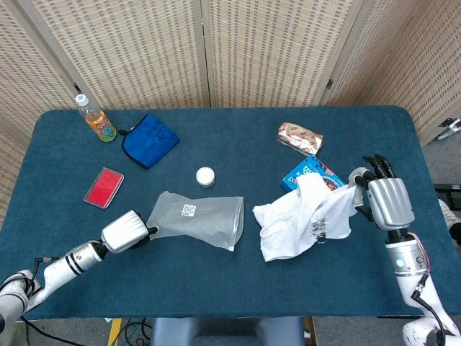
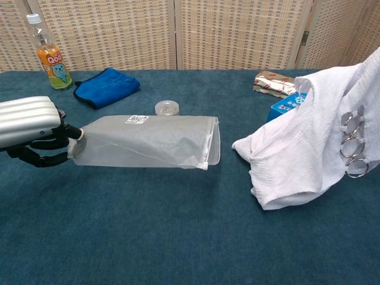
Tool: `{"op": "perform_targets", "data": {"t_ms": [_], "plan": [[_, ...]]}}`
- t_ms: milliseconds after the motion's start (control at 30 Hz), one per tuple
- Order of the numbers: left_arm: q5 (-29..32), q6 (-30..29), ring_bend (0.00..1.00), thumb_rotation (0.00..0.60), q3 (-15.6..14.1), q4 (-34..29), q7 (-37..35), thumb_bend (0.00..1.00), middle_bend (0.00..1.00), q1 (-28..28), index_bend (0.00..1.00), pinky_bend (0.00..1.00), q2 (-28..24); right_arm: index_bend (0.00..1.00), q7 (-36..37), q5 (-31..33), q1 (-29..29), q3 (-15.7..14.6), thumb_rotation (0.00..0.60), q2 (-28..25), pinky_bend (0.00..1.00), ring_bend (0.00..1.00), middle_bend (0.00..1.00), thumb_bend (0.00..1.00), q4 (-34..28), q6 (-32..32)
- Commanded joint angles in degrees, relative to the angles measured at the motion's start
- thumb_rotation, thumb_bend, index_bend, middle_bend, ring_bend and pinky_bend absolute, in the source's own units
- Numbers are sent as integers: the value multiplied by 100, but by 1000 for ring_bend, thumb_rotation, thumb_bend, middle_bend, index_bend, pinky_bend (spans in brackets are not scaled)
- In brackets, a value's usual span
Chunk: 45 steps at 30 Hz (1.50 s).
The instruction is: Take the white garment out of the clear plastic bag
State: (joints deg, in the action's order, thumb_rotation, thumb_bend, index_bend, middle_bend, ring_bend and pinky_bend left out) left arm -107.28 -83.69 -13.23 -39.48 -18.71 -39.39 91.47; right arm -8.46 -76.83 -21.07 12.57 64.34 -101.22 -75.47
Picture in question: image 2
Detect white garment with metal rings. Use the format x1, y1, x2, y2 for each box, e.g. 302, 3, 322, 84
231, 46, 380, 211

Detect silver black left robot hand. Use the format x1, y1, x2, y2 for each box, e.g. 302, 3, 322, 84
0, 95, 87, 169

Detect orange Qoo drink bottle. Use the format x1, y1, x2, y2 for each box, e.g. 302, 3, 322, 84
26, 13, 73, 90

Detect grey translucent plastic zip bag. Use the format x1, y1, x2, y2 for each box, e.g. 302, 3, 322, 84
67, 115, 222, 172

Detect blue folded microfibre cloth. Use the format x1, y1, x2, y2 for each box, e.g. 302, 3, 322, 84
73, 68, 141, 110

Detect beige red patterned snack packet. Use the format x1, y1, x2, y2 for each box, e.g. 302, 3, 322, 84
252, 70, 297, 99

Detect small clear jar white lid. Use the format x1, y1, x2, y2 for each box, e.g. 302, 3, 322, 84
154, 100, 181, 117

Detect woven bamboo folding screen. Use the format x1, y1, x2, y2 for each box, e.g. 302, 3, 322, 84
0, 0, 380, 72

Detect blue cookie box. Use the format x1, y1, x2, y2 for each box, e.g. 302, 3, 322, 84
266, 90, 308, 123

